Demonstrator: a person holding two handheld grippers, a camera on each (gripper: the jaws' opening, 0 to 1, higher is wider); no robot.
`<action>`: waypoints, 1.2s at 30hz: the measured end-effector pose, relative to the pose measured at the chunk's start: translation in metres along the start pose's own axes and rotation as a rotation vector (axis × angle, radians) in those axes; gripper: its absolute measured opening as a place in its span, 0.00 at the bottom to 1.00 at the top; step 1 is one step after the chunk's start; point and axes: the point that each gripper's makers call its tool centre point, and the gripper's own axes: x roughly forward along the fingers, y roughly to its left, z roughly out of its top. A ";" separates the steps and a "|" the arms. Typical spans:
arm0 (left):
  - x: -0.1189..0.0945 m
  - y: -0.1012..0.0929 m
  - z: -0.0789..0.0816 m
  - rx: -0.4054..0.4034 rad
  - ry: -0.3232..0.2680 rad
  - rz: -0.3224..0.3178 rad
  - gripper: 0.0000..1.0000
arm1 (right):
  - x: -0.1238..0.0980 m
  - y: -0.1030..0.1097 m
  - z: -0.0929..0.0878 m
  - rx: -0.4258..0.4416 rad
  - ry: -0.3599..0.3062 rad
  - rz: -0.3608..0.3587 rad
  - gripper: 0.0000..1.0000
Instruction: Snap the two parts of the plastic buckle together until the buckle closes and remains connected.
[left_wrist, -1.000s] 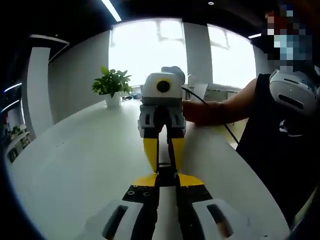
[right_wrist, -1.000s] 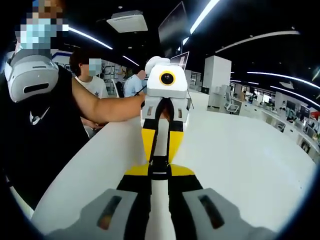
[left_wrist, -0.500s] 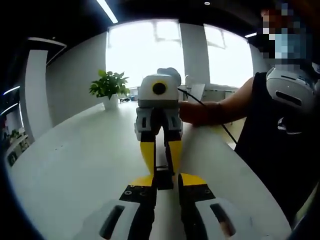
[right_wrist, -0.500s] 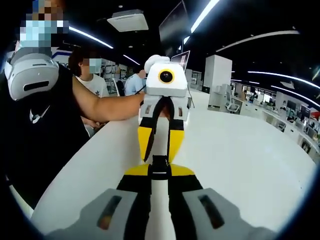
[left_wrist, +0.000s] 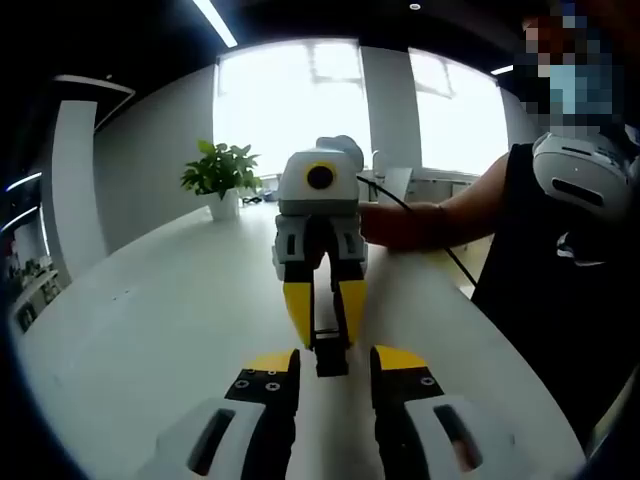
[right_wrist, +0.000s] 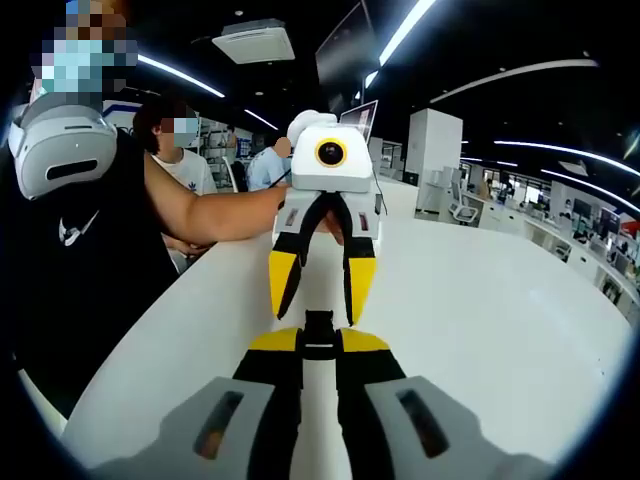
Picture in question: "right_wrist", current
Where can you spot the computer monitor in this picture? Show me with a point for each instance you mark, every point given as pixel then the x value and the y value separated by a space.
pixel 360 120

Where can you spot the person's left hand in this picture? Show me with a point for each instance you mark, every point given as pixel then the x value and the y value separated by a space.
pixel 333 227

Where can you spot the black plastic buckle pronged part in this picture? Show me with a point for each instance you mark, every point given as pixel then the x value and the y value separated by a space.
pixel 320 337

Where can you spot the person's black shirt torso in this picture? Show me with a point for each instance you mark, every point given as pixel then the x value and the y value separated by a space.
pixel 75 300

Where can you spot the white worn headset device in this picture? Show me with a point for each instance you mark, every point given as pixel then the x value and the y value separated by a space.
pixel 60 145

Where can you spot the row of white office desks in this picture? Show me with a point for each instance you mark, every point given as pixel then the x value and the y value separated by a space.
pixel 565 245

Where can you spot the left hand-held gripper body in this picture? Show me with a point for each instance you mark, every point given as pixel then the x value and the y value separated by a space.
pixel 350 175

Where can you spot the ceiling light strip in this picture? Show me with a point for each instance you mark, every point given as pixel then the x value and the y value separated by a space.
pixel 565 152
pixel 590 184

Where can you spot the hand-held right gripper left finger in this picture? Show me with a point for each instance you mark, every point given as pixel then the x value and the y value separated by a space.
pixel 215 425

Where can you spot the white office chair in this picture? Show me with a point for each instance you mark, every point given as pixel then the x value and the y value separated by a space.
pixel 464 205

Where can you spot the white ceiling air conditioner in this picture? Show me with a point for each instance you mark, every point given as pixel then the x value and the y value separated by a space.
pixel 252 42

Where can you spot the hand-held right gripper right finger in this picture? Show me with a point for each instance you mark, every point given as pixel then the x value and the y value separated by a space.
pixel 410 425

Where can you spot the long bright ceiling light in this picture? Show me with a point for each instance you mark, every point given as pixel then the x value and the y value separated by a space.
pixel 405 32

